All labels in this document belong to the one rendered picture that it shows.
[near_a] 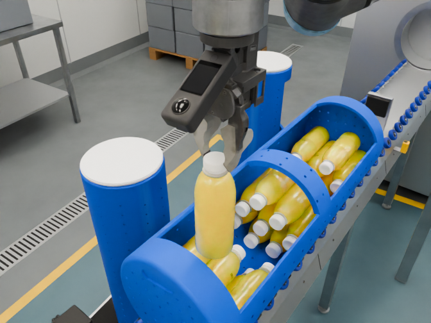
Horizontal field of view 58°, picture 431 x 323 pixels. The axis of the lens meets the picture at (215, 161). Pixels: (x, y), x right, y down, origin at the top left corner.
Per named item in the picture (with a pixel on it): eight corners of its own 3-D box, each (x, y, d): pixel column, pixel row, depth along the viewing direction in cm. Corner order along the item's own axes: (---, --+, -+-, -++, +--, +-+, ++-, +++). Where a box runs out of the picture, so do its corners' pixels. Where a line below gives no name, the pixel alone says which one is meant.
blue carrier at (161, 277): (380, 179, 134) (388, 101, 120) (230, 395, 78) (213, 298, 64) (304, 159, 151) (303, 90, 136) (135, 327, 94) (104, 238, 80)
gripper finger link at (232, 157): (261, 161, 62) (257, 107, 58) (240, 180, 59) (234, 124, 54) (245, 157, 64) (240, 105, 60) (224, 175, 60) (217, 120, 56)
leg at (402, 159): (392, 206, 266) (420, 126, 230) (388, 211, 263) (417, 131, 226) (383, 202, 269) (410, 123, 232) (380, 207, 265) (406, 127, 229)
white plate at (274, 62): (258, 74, 189) (258, 77, 190) (303, 64, 200) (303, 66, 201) (228, 56, 209) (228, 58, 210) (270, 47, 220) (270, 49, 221)
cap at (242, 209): (244, 215, 106) (240, 219, 105) (235, 204, 106) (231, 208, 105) (252, 211, 103) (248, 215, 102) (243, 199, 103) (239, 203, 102)
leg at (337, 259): (331, 307, 203) (356, 220, 167) (326, 315, 200) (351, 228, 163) (321, 301, 206) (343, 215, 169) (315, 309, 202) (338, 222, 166)
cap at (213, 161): (228, 159, 63) (229, 150, 62) (227, 173, 60) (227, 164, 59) (204, 157, 63) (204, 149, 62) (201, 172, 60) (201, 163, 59)
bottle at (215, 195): (234, 234, 75) (238, 153, 64) (232, 263, 69) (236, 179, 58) (197, 232, 75) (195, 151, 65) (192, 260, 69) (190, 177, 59)
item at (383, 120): (384, 130, 169) (394, 97, 160) (381, 134, 166) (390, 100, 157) (362, 122, 174) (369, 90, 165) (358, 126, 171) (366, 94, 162)
